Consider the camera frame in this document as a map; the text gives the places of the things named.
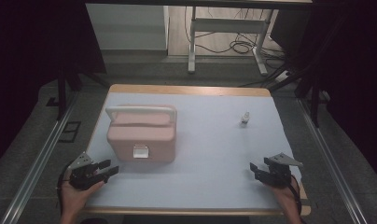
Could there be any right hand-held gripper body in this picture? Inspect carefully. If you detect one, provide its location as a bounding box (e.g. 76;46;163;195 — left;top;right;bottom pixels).
268;152;304;189

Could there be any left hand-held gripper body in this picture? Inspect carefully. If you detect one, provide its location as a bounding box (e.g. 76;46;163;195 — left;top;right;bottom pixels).
67;151;101;191

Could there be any pink box with white handle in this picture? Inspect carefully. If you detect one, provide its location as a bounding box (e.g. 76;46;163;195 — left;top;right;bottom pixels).
105;104;178;163

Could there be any person's right hand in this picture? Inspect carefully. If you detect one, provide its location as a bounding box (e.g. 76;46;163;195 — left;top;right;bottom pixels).
264;182;300;216

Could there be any person's left hand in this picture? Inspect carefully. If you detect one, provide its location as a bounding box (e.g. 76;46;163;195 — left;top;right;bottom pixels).
60;178;105;216

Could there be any black metal stand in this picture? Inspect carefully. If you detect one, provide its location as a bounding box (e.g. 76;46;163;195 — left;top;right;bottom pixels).
310;77;322;128
55;62;85;121

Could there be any white power strip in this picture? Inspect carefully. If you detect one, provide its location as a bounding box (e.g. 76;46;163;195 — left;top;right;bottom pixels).
274;70;292;83

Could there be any black curtain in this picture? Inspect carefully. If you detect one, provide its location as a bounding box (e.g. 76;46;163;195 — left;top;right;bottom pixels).
0;0;107;171
270;0;377;176

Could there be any white cabinet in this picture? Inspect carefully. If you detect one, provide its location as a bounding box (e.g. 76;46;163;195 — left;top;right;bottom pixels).
85;3;170;51

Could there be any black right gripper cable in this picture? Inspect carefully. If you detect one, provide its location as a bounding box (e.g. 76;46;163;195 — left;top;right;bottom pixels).
289;175;303;217

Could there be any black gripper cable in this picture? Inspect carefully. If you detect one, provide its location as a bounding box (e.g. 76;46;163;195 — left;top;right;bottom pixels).
56;164;71;216
289;175;303;217

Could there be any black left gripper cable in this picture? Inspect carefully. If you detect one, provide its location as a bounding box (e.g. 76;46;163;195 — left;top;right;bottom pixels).
56;164;71;216

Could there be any aluminium floor rail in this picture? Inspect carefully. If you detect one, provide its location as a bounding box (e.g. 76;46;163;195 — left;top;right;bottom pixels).
0;92;80;224
297;97;369;224

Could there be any black floor cable tangle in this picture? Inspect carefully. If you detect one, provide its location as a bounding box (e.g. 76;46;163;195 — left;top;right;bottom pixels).
185;6;287;61

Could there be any white metal desk frame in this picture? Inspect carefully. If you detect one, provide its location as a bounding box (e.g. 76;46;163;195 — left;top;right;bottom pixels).
187;6;279;77

